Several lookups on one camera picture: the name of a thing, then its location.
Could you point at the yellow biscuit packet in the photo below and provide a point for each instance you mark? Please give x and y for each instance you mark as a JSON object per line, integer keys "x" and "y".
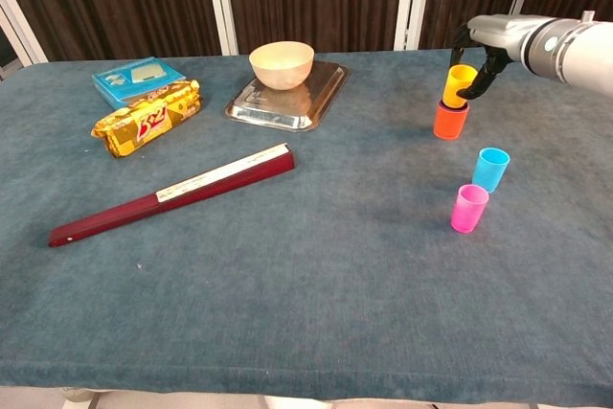
{"x": 143, "y": 126}

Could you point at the dark red folded fan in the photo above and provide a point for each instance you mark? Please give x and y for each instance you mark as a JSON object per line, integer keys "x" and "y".
{"x": 120, "y": 217}

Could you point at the steel rectangular tray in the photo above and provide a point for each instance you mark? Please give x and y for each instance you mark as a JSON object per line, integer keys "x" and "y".
{"x": 325, "y": 93}

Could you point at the orange plastic cup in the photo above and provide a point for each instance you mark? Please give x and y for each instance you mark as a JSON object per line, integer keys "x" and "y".
{"x": 450, "y": 126}

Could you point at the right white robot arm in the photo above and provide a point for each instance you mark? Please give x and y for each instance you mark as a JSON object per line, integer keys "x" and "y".
{"x": 584, "y": 54}

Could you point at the blue kitchen scale box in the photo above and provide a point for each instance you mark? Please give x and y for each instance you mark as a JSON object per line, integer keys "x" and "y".
{"x": 115, "y": 88}

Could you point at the pink plastic cup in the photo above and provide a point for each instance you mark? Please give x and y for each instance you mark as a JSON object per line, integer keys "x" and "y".
{"x": 467, "y": 212}

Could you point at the beige bowl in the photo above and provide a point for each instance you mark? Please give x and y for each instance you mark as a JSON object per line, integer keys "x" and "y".
{"x": 281, "y": 66}

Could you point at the yellow plastic cup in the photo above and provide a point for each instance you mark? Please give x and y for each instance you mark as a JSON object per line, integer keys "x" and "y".
{"x": 457, "y": 85}

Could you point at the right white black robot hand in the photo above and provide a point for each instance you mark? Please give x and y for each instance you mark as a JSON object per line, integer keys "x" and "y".
{"x": 503, "y": 35}

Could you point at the blue table cloth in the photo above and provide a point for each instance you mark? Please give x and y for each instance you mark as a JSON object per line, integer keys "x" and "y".
{"x": 311, "y": 284}

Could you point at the light blue plastic cup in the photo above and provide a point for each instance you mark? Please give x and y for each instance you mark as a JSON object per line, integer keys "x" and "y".
{"x": 488, "y": 172}

